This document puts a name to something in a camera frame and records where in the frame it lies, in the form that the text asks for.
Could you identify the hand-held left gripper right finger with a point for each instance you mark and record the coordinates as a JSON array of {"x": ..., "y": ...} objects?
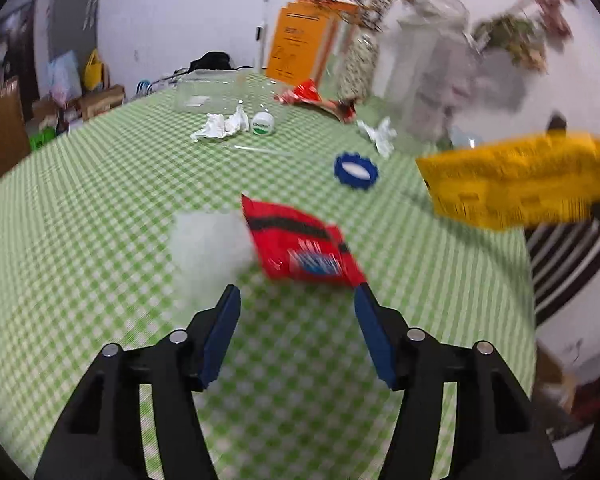
[{"x": 375, "y": 340}]

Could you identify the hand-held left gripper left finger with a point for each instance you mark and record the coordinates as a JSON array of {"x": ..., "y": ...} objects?
[{"x": 220, "y": 335}]

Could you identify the yellow snack packet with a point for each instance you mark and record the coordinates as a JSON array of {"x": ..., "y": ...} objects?
[{"x": 515, "y": 180}]

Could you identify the red blue-label snack packet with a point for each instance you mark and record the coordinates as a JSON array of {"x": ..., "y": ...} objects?
[{"x": 300, "y": 245}]

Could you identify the clear plastic container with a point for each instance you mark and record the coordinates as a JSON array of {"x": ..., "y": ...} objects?
[{"x": 220, "y": 87}]

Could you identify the torn red snack wrapper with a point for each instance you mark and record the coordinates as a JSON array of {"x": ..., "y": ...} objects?
[{"x": 307, "y": 96}]

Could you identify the dark wooden slatted chair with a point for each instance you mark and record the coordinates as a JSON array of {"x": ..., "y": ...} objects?
[{"x": 570, "y": 255}]

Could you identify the white fluffy ball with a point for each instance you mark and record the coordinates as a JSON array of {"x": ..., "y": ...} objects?
[{"x": 210, "y": 250}]

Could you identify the dried pink flowers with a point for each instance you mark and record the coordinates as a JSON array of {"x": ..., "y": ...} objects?
[{"x": 520, "y": 35}]

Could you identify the green checked tablecloth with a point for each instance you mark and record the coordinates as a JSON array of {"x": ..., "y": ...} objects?
[{"x": 130, "y": 200}]

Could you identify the blue toothed lid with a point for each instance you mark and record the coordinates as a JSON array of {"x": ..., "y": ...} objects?
[{"x": 340, "y": 170}]

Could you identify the crumpled white tissue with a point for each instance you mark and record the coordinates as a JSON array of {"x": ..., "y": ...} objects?
[
  {"x": 215, "y": 127},
  {"x": 380, "y": 135}
]

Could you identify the clear plastic straw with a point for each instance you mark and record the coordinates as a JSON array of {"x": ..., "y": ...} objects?
[{"x": 260, "y": 149}]

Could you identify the white spotted vase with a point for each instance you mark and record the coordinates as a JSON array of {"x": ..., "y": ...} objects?
[{"x": 357, "y": 67}]

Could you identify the small white green jar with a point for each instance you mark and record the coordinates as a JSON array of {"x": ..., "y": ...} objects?
[{"x": 262, "y": 123}]

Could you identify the white square pad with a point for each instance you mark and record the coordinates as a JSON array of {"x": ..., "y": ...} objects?
[{"x": 198, "y": 100}]

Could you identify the orange book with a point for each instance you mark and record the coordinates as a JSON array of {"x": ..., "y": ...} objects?
[
  {"x": 300, "y": 45},
  {"x": 347, "y": 15}
]

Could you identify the large cardboard box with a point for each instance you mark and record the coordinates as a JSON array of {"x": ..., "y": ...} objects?
[{"x": 102, "y": 102}]

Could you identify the green bag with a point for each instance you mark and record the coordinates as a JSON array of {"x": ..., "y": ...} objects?
[{"x": 42, "y": 139}]

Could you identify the black bag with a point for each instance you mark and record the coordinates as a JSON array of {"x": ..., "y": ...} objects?
[{"x": 212, "y": 61}]

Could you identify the yellow bag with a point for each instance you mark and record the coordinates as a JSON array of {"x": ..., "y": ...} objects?
[{"x": 93, "y": 72}]

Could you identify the light blue printed bag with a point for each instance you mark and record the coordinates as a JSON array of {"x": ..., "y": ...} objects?
[{"x": 65, "y": 75}]

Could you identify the white electric toothbrush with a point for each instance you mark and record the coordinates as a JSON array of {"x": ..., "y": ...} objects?
[{"x": 261, "y": 35}]

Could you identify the grey refrigerator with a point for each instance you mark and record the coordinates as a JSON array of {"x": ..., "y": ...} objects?
[{"x": 72, "y": 25}]

